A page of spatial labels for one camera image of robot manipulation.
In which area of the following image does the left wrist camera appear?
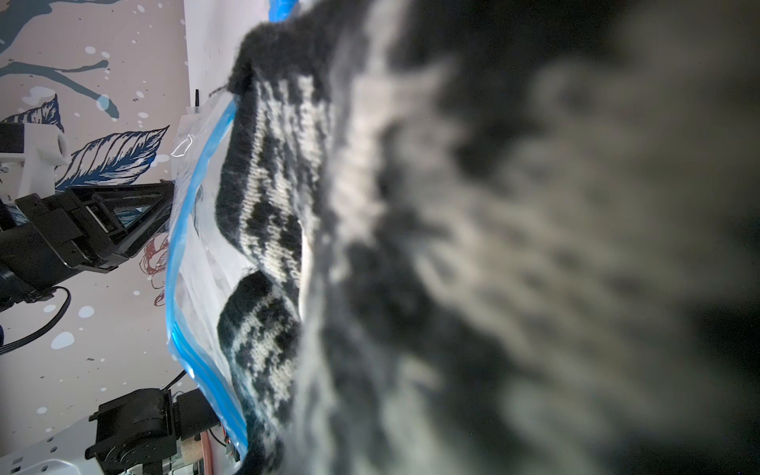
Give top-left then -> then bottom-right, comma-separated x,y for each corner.
1,123 -> 71,205

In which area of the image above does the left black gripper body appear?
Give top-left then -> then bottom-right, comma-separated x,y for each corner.
1,181 -> 174,297

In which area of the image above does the black white houndstooth scarf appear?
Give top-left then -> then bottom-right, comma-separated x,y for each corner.
216,1 -> 759,474

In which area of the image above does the clear plastic vacuum bag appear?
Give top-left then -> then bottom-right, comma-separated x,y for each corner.
164,0 -> 304,464

